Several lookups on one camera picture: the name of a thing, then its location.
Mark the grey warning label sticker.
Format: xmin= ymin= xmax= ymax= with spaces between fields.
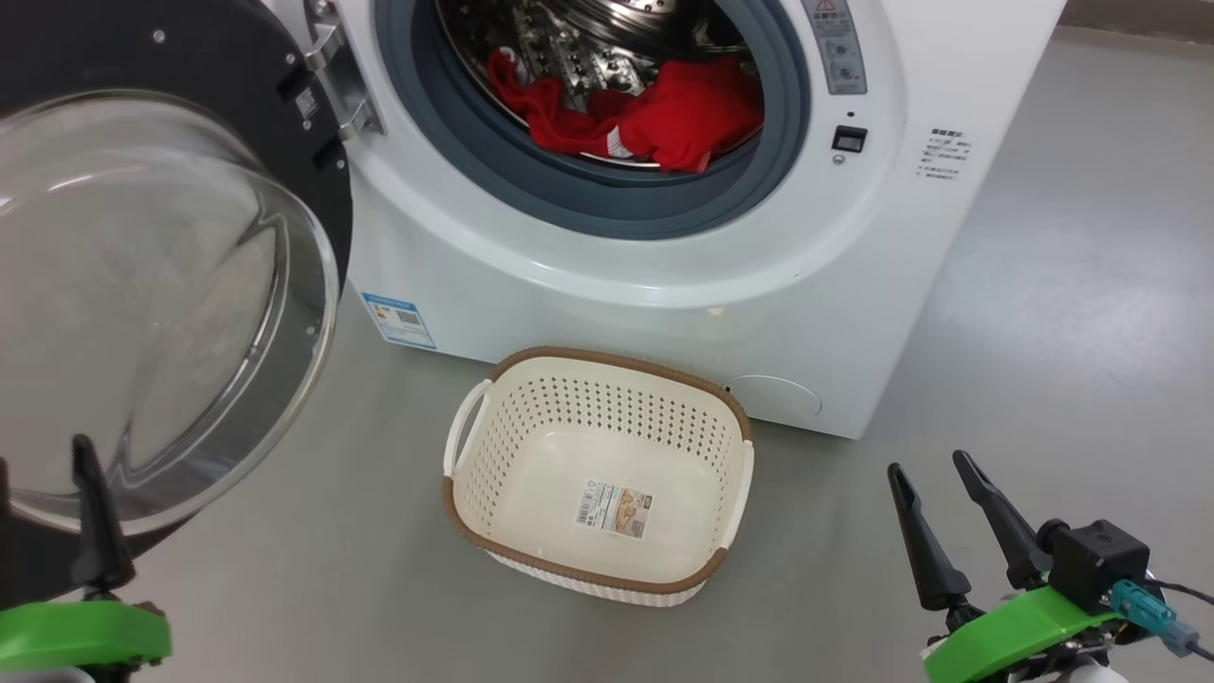
xmin=801 ymin=0 xmax=870 ymax=96

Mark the cream laundry basket brown rim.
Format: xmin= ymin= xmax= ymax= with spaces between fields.
xmin=442 ymin=346 xmax=756 ymax=608

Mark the red garment with white trim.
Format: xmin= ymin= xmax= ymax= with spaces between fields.
xmin=487 ymin=52 xmax=765 ymax=175

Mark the white front-load washing machine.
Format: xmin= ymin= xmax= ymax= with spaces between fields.
xmin=261 ymin=0 xmax=1069 ymax=441

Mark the printed text label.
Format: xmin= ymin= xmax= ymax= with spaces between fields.
xmin=915 ymin=128 xmax=971 ymax=182

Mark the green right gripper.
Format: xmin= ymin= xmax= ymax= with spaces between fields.
xmin=887 ymin=450 xmax=1150 ymax=683

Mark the black round glass washer door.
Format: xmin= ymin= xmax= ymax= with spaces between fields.
xmin=0 ymin=0 xmax=355 ymax=608

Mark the printed product label sticker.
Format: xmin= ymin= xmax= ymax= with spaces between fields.
xmin=574 ymin=479 xmax=654 ymax=541

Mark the stainless steel washing machine drum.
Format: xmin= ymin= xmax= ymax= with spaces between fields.
xmin=434 ymin=0 xmax=762 ymax=172

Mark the metal door hinge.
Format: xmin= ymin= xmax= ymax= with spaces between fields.
xmin=303 ymin=0 xmax=386 ymax=143

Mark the blue energy label sticker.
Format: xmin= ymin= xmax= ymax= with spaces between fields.
xmin=361 ymin=292 xmax=438 ymax=351

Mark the round drain filter cover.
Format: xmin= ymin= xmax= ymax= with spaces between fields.
xmin=725 ymin=375 xmax=824 ymax=419

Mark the grey rubber door gasket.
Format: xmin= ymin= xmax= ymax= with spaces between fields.
xmin=374 ymin=0 xmax=813 ymax=241

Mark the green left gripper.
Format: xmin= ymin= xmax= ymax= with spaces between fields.
xmin=0 ymin=434 xmax=174 ymax=676

